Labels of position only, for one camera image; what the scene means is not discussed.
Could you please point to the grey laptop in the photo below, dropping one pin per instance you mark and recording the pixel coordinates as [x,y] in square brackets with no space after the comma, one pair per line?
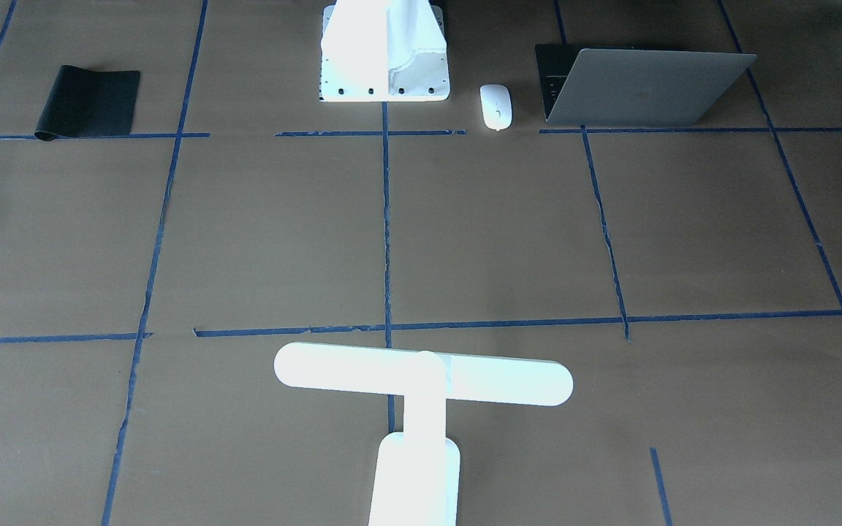
[610,86]

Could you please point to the black mouse pad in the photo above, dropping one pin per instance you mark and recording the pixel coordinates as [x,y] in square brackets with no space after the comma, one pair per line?
[83,104]

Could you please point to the white computer mouse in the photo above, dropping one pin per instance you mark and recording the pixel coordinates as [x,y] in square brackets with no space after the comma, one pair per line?
[496,106]

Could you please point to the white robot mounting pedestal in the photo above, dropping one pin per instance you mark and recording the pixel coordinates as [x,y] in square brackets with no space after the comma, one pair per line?
[384,51]

